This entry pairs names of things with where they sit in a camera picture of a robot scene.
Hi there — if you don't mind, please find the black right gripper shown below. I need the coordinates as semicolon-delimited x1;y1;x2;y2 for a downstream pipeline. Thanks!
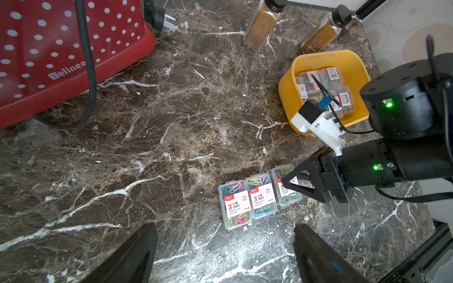
282;136;453;204

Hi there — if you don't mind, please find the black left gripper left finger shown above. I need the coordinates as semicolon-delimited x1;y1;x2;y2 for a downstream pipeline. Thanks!
82;223;158;283

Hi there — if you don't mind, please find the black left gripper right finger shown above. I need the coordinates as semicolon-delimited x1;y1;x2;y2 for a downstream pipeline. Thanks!
294;224;367;283

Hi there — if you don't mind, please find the paper clip box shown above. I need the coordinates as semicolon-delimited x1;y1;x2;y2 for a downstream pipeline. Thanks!
245;173;278;220
336;86;355;114
270;164;302;207
218;180;253;231
296;71;322;99
320;67;343;90

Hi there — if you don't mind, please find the yellow plastic storage tray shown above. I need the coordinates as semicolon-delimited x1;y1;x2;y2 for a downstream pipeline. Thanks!
278;50;370;127

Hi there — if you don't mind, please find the right cinnamon spice bottle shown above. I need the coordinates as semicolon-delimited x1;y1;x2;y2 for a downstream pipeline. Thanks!
299;4;352;54

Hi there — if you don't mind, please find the cinnamon spice bottle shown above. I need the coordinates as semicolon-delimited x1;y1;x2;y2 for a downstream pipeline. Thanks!
243;0;289;50
299;4;352;54

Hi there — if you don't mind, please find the left cinnamon spice bottle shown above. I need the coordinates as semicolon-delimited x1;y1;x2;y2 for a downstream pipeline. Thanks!
243;0;289;50

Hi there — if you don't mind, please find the red polka dot toaster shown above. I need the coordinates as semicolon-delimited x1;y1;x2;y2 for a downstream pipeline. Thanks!
1;1;156;128

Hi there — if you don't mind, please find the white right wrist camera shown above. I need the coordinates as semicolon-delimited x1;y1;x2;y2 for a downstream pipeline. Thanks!
290;100;346;156

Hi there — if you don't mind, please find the black toaster power cable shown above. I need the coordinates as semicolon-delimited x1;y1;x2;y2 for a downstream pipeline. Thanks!
33;0;176;130

